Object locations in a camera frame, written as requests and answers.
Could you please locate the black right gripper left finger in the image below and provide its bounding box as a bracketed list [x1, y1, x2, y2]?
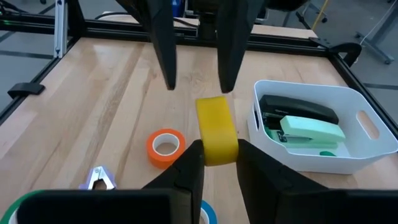
[142, 139, 206, 224]

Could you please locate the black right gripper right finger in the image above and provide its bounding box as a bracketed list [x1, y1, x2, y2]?
[236, 139, 330, 224]

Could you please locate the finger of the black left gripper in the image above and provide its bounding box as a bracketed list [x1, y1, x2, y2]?
[217, 0, 265, 93]
[146, 0, 177, 91]

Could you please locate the blue tape roll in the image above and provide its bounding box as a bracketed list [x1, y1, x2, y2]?
[198, 200, 218, 224]

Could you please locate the orange tape roll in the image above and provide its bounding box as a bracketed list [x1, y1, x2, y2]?
[146, 128, 187, 170]

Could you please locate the yellow tape roll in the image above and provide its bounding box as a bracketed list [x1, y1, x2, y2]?
[195, 96, 239, 167]

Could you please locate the mint green stapler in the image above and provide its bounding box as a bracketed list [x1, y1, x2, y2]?
[264, 115, 346, 153]

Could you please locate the black stapler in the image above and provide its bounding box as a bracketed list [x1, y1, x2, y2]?
[259, 95, 340, 130]

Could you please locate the green tape roll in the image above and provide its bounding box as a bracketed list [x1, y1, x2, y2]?
[0, 189, 44, 224]

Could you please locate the blue crate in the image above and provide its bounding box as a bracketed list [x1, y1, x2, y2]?
[172, 0, 184, 18]

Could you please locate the white plastic bin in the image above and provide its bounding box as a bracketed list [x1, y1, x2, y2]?
[248, 80, 398, 175]

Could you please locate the silver aluminium profile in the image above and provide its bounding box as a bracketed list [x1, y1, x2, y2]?
[54, 0, 68, 58]

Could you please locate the grey table leg base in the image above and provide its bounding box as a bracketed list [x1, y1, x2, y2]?
[356, 0, 398, 65]

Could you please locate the black aluminium table frame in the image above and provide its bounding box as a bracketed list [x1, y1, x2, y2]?
[0, 0, 398, 138]

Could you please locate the yellow hanging cord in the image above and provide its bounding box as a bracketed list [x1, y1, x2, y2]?
[312, 0, 329, 32]

